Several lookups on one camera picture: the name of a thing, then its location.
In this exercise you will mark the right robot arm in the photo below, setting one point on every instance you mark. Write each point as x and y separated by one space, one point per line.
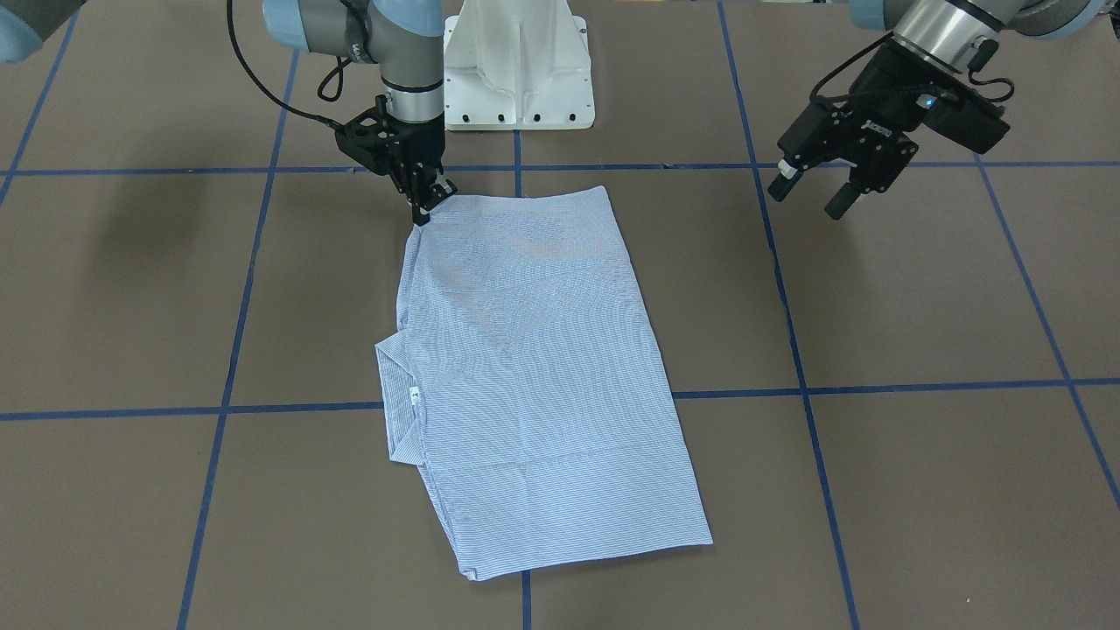
403 39

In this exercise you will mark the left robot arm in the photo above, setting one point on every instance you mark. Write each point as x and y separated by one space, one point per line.
950 33

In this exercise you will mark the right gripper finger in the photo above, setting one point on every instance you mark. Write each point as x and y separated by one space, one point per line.
427 190

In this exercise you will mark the blue striped button shirt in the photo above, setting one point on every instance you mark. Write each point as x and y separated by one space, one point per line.
525 384

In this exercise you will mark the brown paper table cover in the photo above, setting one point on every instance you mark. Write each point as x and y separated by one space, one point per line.
905 419

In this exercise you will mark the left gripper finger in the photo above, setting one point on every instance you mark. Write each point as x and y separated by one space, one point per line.
863 179
795 161

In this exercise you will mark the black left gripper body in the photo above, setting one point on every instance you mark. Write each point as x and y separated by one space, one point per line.
885 77

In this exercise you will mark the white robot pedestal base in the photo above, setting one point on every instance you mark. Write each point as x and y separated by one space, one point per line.
517 65

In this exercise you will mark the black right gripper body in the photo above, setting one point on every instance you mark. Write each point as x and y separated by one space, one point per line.
418 146

